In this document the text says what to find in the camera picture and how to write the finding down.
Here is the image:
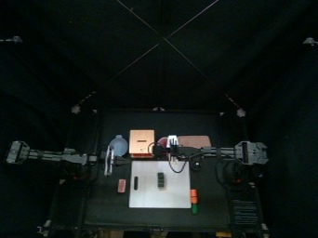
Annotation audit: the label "orange toy carrot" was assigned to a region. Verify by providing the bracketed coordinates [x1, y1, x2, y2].
[188, 188, 200, 216]

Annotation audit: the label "white cutting board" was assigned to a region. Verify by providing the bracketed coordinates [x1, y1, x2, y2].
[128, 160, 192, 209]

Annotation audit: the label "pinkish brown board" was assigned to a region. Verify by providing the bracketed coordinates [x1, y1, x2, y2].
[176, 135, 212, 150]

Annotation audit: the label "black looped cable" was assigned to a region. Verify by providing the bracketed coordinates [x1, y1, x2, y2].
[166, 151, 202, 175]

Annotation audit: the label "dark green sushi roll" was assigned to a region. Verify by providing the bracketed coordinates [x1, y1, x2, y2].
[156, 172, 166, 189]

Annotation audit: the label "red round toy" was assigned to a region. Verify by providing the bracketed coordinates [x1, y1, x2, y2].
[156, 137, 169, 149]

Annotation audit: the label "light blue round plate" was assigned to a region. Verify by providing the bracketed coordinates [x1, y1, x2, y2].
[108, 134, 130, 158]

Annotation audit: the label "silver metal tongs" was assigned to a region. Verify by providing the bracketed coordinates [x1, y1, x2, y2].
[102, 144, 114, 178]

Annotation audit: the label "small pink red block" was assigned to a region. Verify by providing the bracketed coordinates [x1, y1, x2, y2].
[116, 178, 128, 194]

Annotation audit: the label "orange copper box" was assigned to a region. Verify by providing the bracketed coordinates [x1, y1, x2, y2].
[128, 129, 156, 159]

